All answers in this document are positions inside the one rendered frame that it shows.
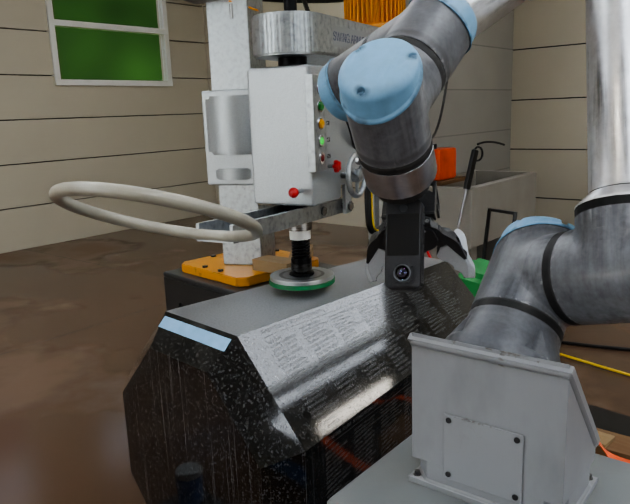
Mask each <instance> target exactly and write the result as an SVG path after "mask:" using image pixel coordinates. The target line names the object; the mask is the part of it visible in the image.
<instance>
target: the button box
mask: <svg viewBox="0 0 630 504"><path fill-rule="evenodd" d="M318 76H319V74H305V98H306V123H307V148H308V172H309V173H316V172H321V171H326V170H328V160H327V130H326V107H325V106H324V109H323V111H322V112H319V111H318V108H317V103H318V101H319V100H321V98H320V96H319V94H318V92H317V82H318ZM320 117H321V118H323V120H324V122H325V125H324V127H323V129H322V130H320V129H319V127H318V120H319V118H320ZM320 135H323V136H324V139H325V143H324V146H323V147H320V145H319V136H320ZM321 152H323V153H324V154H325V162H324V164H321V163H320V161H319V155H320V153H321Z"/></svg>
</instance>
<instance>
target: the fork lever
mask: <svg viewBox="0 0 630 504"><path fill-rule="evenodd" d="M353 208H354V203H353V202H352V201H349V203H348V209H349V210H350V211H352V210H353ZM340 213H343V203H342V198H340V199H336V200H333V201H329V202H326V203H323V204H319V205H316V206H313V207H308V206H307V207H303V208H298V209H294V210H290V211H286V212H285V210H284V206H283V205H276V206H272V207H267V208H263V209H258V210H254V211H249V212H244V213H243V214H246V215H248V216H250V217H252V218H253V219H255V220H256V221H258V222H259V223H260V224H261V226H262V228H263V234H262V236H263V235H267V234H270V233H274V232H277V231H281V230H284V229H288V228H291V227H295V226H298V225H302V224H305V223H309V222H312V221H316V220H319V219H323V218H326V217H329V216H333V215H336V214H340ZM196 229H209V230H226V231H238V230H246V229H244V228H241V227H239V226H236V225H234V224H231V223H228V222H225V221H222V220H219V219H213V220H208V221H204V222H199V223H196ZM197 241H199V242H200V241H204V242H218V243H230V244H236V243H239V242H225V241H216V240H198V239H197Z"/></svg>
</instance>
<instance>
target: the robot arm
mask: <svg viewBox="0 0 630 504"><path fill-rule="evenodd" d="M524 1H526V0H410V2H409V5H408V7H407V8H406V9H405V10H404V11H403V12H402V13H400V14H399V15H398V16H396V17H395V18H393V19H392V20H390V21H389V22H387V23H386V24H384V25H383V26H381V27H380V28H378V29H377V30H375V31H374V32H373V33H371V34H370V35H368V36H367V37H365V38H364V39H362V40H361V41H359V42H358V43H356V44H355V45H354V46H352V47H351V48H349V49H348V50H346V51H345V52H343V53H342V54H340V55H339V56H337V57H336V58H332V59H330V60H329V61H328V62H327V64H326V65H325V66H324V67H323V68H322V69H321V71H320V73H319V76H318V82H317V85H318V92H319V96H320V98H321V101H322V102H323V105H324V106H325V107H326V109H327V110H328V111H329V112H330V113H331V114H332V115H333V116H335V117H336V118H338V119H340V120H342V121H347V122H348V123H349V127H350V131H351V134H352V138H353V141H354V145H355V148H356V152H357V155H358V157H356V158H355V163H356V164H357V165H361V168H362V173H363V176H364V179H365V183H366V186H367V188H368V189H369V190H370V191H371V192H372V193H373V194H375V195H376V196H378V197H379V198H380V199H381V200H382V201H383V207H382V216H381V218H382V220H383V223H384V225H382V226H381V227H380V229H379V231H377V232H374V233H373V234H372V235H371V237H370V239H369V241H368V246H367V258H366V275H367V278H368V280H369V281H370V282H374V281H377V276H378V275H379V274H380V273H381V272H382V267H383V266H384V265H385V285H386V287H388V288H389V289H391V290H393V291H418V290H420V289H422V288H423V285H424V253H426V252H427V251H429V250H432V249H434V248H435V247H436V246H437V257H438V258H439V259H440V260H442V261H444V262H448V263H450V264H451V265H452V266H453V267H454V269H455V270H457V271H459V272H461V274H462V275H463V276H464V278H475V266H474V263H473V261H472V259H471V257H470V255H469V253H468V247H467V242H466V237H465V235H464V233H463V232H462V231H461V230H459V229H455V231H452V230H451V229H449V228H446V227H441V226H440V225H438V223H436V222H435V220H436V212H437V217H438V218H440V202H439V196H438V189H437V183H436V181H433V180H434V179H435V177H436V173H437V164H436V158H435V151H434V145H433V141H432V134H431V128H430V121H429V110H430V108H431V107H432V105H433V104H434V102H435V100H436V99H437V97H438V96H439V94H440V92H441V91H442V89H443V88H444V86H445V85H446V83H447V82H448V80H449V78H450V77H451V75H452V74H453V72H454V71H455V69H456V67H457V66H458V64H459V63H460V61H461V60H462V58H463V56H464V55H465V54H466V53H467V52H468V51H469V50H470V48H471V46H472V41H473V40H474V38H475V37H476V36H477V35H479V34H480V33H481V32H483V31H484V30H486V29H487V28H488V27H490V26H491V25H492V24H494V23H495V22H497V21H498V20H499V19H501V18H502V17H504V16H505V15H506V14H508V13H509V12H510V11H512V10H513V9H515V8H516V7H517V6H519V5H520V4H522V3H523V2H524ZM585 2H586V79H587V156H588V194H587V196H586V197H585V198H584V199H583V200H582V201H580V202H579V203H578V204H577V205H576V206H575V209H574V215H575V218H574V224H575V226H574V225H572V224H570V223H568V224H566V225H565V224H563V223H562V221H561V220H560V219H557V218H552V217H546V216H532V217H526V218H523V219H522V220H517V221H515V222H513V223H512V224H510V225H509V226H508V227H507V228H506V229H505V230H504V232H503V233H502V235H501V237H500V239H499V240H498V242H497V243H496V245H495V247H494V249H493V253H492V257H491V259H490V261H489V264H488V266H487V269H486V271H485V274H484V276H483V279H482V281H481V284H480V286H479V289H478V291H477V294H476V296H475V299H474V301H473V304H472V306H471V309H470V311H469V314H468V316H467V317H466V318H465V319H464V320H463V321H462V322H461V323H460V324H459V325H458V326H457V327H456V328H455V329H454V330H453V331H452V332H451V333H450V334H449V335H448V336H447V337H446V339H447V340H452V341H457V342H462V343H467V344H472V345H476V346H481V347H486V348H491V349H496V350H501V351H506V352H510V353H515V354H520V355H525V356H530V357H535V358H540V359H545V360H549V361H554V362H559V363H561V361H560V352H559V350H560V346H561V343H562V340H563V337H564V334H565V331H566V328H567V327H568V326H577V325H598V324H617V323H630V0H585ZM430 186H432V187H433V192H431V191H430V190H428V189H429V187H430Z"/></svg>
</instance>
